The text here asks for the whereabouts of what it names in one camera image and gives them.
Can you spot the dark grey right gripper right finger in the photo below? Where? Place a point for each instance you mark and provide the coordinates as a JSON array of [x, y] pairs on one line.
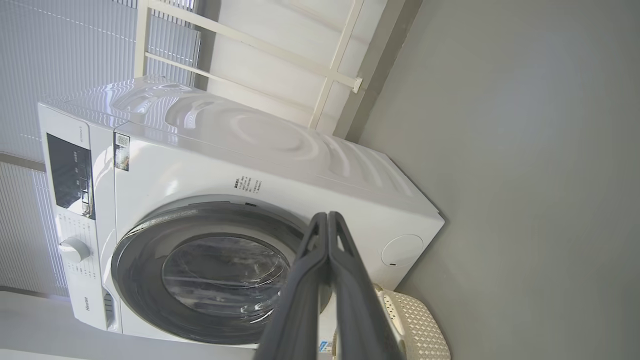
[[357, 310]]

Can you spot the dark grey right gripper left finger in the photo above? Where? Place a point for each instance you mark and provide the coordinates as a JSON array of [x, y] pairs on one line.
[[300, 310]]

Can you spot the glass washing machine door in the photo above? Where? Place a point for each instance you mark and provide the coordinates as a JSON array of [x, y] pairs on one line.
[[145, 240]]

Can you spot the white front-load washing machine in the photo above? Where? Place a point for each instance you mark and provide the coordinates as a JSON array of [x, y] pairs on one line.
[[225, 150]]

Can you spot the white washing machine control knob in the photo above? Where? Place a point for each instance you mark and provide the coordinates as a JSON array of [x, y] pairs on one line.
[[74, 250]]

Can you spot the dark washing machine display panel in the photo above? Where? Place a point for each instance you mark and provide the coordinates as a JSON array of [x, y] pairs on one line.
[[67, 175]]

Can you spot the blue energy label sticker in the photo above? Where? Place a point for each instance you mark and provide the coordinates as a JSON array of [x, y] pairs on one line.
[[325, 347]]

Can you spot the cream perforated laundry basket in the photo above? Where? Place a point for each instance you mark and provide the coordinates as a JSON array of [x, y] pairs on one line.
[[420, 325]]

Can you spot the round white filter cover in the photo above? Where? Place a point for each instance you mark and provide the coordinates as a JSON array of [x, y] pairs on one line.
[[402, 250]]

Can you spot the small printed text label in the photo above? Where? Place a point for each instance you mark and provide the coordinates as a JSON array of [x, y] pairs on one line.
[[247, 184]]

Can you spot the QR code sticker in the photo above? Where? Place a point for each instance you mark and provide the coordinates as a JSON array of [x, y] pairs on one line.
[[122, 152]]

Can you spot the white metal frame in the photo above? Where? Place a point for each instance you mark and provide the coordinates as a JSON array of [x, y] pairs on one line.
[[330, 75]]

